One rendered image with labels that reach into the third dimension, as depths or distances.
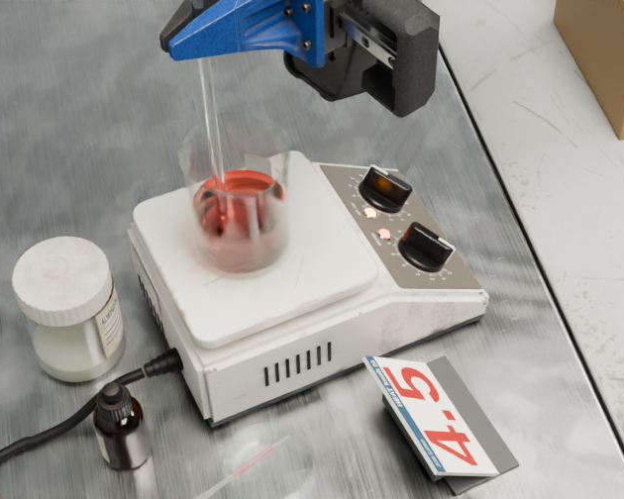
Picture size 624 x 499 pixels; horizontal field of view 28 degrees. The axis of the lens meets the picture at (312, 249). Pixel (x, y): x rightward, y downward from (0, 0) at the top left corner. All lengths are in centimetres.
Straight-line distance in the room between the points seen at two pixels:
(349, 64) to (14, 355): 31
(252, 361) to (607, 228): 29
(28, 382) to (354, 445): 21
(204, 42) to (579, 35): 44
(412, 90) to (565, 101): 38
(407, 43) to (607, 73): 39
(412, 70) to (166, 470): 30
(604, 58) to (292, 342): 36
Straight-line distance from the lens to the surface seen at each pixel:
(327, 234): 76
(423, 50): 60
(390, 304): 76
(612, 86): 95
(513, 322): 83
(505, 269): 86
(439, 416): 76
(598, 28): 96
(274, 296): 73
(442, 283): 79
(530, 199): 91
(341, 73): 69
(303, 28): 64
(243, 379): 75
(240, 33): 63
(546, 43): 103
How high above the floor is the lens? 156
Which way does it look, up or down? 50 degrees down
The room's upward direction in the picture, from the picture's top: 2 degrees counter-clockwise
